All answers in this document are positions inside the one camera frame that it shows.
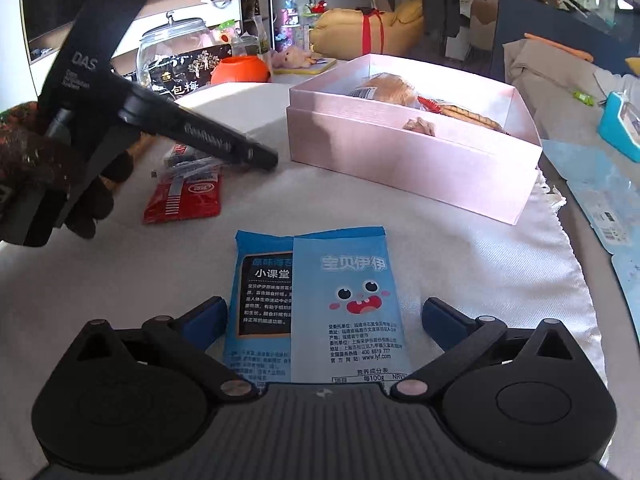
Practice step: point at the blue snack packet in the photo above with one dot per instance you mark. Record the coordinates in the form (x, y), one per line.
(318, 308)

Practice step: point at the pink cardboard box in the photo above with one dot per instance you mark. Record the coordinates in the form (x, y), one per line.
(434, 156)

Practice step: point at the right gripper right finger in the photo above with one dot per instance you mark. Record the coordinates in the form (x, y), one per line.
(464, 341)

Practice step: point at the flat light blue carton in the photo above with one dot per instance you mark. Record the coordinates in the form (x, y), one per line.
(610, 203)

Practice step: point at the yellow cushion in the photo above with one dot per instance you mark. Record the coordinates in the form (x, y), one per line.
(634, 65)

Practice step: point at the grey covered sofa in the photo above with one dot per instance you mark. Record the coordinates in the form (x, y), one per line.
(546, 77)

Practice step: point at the black printed gift box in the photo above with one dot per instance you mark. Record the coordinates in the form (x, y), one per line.
(176, 75)

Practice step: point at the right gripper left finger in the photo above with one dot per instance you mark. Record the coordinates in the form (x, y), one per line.
(181, 343)

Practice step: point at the gloved left hand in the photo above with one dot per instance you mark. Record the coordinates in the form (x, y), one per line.
(27, 157)

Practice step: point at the teal toy box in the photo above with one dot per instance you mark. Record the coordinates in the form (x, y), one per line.
(619, 125)

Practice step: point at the green small toy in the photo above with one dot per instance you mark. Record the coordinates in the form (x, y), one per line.
(584, 98)

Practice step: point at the white low side table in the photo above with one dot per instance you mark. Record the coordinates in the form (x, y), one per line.
(296, 75)

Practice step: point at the red snack packet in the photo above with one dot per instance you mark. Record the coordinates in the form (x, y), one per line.
(183, 199)

